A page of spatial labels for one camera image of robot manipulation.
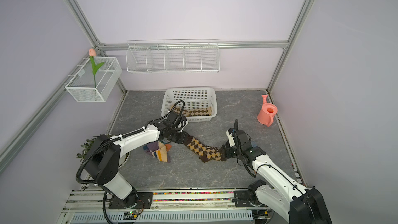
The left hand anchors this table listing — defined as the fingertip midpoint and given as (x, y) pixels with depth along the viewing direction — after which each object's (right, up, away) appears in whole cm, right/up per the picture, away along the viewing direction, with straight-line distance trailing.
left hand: (185, 140), depth 87 cm
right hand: (+22, -4, -2) cm, 22 cm away
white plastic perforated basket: (0, +26, +25) cm, 36 cm away
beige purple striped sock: (-15, -5, -3) cm, 16 cm away
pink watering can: (+49, +15, +6) cm, 52 cm away
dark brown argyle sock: (+11, -7, 0) cm, 13 cm away
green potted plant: (-45, +1, -15) cm, 47 cm away
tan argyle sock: (+3, +15, +18) cm, 24 cm away
